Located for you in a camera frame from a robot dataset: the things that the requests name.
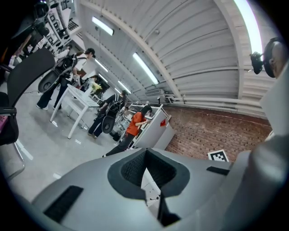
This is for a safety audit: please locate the white display shelf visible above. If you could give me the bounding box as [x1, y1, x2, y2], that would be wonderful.
[45, 0, 80, 52]

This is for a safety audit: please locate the ceiling tube light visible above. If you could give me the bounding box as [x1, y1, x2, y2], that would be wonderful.
[91, 16, 115, 36]
[132, 52, 160, 85]
[94, 59, 109, 73]
[117, 80, 132, 94]

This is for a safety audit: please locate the white vase with yellow flowers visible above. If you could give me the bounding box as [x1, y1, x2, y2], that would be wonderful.
[82, 81, 103, 100]

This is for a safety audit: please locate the pink booklet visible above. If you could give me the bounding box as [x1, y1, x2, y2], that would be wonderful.
[0, 115, 9, 134]

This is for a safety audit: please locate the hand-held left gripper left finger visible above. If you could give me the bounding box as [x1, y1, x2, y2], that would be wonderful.
[31, 148, 164, 231]

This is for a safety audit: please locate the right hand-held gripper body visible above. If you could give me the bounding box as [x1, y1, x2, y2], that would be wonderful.
[207, 149, 230, 162]

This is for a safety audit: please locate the black head-mounted camera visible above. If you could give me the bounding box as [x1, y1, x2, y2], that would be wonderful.
[249, 51, 264, 75]

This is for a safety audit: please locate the white side table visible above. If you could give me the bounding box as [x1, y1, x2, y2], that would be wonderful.
[49, 84, 100, 139]

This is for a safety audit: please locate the long ceiling light strip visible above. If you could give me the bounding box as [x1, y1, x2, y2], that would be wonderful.
[233, 0, 264, 55]

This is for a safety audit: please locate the white air conditioner unit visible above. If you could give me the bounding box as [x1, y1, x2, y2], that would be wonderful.
[144, 88, 162, 96]

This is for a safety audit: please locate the black office chair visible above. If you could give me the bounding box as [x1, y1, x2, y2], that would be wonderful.
[0, 47, 56, 181]

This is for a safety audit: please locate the light grey cabinet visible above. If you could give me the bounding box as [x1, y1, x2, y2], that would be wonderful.
[133, 105, 176, 151]

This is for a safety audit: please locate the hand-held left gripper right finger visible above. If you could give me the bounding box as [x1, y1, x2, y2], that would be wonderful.
[146, 148, 234, 227]

